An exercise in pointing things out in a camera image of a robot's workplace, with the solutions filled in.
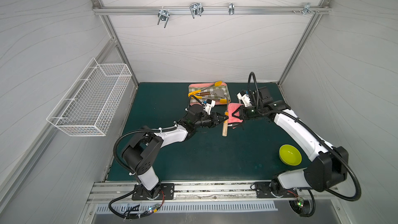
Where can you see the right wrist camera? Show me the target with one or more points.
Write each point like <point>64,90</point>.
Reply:
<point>244,98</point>

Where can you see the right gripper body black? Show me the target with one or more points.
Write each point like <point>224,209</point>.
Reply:
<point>244,112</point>

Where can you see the metal bracket with bolts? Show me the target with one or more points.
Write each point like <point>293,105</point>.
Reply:
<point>306,10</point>

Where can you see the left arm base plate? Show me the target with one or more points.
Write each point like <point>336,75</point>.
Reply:
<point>159,192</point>

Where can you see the small metal spatula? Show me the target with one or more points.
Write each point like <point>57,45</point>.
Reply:
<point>216,93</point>

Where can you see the metal U-bolt clamp left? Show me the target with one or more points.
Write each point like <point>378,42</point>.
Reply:
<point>163,16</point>

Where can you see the white wire basket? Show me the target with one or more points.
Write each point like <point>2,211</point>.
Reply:
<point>89,105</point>

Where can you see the pink rag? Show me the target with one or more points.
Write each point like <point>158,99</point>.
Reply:
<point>233,113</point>

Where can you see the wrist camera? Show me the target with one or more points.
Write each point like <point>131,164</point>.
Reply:
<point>244,98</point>
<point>210,105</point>

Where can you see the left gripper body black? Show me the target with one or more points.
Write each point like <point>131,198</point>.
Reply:
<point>213,119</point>

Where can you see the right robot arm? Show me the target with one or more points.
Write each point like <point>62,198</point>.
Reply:
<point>329,164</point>

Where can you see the lime green bowl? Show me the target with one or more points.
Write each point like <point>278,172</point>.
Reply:
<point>290,155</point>

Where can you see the metal U-bolt clamp middle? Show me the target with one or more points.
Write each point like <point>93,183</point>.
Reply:
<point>196,9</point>

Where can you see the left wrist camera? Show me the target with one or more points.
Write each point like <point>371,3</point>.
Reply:
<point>210,105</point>

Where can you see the aluminium crossbar rail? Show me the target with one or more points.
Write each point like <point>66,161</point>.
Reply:
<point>208,10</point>

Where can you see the metal u-bolt clamp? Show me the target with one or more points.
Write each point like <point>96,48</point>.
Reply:
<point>163,16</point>
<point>196,9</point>

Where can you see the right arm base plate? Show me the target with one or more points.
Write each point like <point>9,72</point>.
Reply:
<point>264,189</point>

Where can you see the pink checkered tray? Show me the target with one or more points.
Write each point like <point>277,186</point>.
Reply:
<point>194,87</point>

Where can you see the yellow tipped metal tongs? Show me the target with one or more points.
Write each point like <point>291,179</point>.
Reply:
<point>202,91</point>

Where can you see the white vent strip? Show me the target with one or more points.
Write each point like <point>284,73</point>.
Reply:
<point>200,207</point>

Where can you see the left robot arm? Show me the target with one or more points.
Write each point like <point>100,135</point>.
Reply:
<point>136,151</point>

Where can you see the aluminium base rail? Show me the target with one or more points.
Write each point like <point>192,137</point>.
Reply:
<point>184,191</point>

